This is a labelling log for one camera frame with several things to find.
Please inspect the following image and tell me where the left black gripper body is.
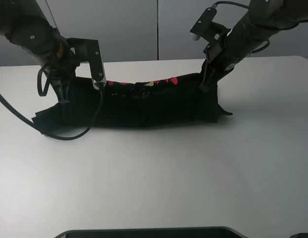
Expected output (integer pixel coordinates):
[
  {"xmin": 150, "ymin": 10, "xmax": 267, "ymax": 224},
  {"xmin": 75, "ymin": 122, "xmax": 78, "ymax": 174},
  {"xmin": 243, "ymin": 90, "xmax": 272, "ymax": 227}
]
[{"xmin": 41, "ymin": 38, "xmax": 94, "ymax": 86}]

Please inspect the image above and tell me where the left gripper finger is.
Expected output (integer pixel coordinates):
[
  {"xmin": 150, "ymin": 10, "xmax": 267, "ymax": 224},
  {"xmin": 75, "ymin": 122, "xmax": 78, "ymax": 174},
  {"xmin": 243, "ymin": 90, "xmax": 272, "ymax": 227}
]
[{"xmin": 51, "ymin": 79, "xmax": 70, "ymax": 104}]

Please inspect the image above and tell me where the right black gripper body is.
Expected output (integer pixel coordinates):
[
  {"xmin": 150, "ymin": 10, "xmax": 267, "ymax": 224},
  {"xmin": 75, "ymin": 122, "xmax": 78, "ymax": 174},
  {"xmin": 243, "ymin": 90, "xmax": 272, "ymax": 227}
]
[{"xmin": 204, "ymin": 23, "xmax": 235, "ymax": 71}]

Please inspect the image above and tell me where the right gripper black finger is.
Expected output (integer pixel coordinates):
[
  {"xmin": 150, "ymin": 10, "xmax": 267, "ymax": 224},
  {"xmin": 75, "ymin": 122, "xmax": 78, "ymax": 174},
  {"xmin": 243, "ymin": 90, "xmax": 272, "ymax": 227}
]
[{"xmin": 199, "ymin": 61, "xmax": 220, "ymax": 92}]

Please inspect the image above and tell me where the black printed t-shirt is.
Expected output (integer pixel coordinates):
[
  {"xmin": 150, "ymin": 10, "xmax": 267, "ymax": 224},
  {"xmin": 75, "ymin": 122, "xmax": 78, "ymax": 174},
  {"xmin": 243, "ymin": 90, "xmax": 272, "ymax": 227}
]
[{"xmin": 32, "ymin": 73, "xmax": 230, "ymax": 132}]

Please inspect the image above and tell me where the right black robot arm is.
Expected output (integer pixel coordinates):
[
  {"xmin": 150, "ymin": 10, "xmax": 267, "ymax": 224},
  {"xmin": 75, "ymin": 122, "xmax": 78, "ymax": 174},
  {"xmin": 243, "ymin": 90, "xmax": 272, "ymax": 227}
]
[{"xmin": 190, "ymin": 0, "xmax": 308, "ymax": 92}]

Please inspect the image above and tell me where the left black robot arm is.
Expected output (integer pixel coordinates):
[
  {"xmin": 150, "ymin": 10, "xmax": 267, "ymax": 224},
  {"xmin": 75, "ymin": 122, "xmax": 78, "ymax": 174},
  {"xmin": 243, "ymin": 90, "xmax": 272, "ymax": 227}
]
[{"xmin": 0, "ymin": 0, "xmax": 91, "ymax": 104}]

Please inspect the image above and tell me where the black robot base front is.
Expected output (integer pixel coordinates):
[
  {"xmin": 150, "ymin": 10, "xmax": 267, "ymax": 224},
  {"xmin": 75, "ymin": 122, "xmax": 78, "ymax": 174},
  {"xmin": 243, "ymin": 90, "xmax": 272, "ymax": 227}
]
[{"xmin": 57, "ymin": 227, "xmax": 245, "ymax": 238}]

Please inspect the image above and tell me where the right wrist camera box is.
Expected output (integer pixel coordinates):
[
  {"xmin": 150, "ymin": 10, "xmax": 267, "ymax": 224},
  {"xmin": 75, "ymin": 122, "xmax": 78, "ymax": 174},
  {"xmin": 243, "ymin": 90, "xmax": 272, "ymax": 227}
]
[{"xmin": 190, "ymin": 7, "xmax": 217, "ymax": 41}]

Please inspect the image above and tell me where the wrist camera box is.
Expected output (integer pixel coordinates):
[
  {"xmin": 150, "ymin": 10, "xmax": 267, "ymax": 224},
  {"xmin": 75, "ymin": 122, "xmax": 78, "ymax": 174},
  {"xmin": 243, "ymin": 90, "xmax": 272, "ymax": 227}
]
[
  {"xmin": 190, "ymin": 7, "xmax": 217, "ymax": 41},
  {"xmin": 87, "ymin": 40, "xmax": 106, "ymax": 90}
]

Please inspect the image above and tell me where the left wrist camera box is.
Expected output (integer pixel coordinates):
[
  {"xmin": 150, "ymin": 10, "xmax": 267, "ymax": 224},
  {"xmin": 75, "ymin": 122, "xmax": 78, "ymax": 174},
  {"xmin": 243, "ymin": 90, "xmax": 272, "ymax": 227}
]
[{"xmin": 87, "ymin": 40, "xmax": 106, "ymax": 90}]

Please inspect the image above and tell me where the left black camera cable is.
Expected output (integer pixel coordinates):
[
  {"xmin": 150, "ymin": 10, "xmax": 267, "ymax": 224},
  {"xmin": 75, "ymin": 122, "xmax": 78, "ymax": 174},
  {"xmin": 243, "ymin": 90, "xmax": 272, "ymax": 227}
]
[{"xmin": 0, "ymin": 64, "xmax": 105, "ymax": 141}]

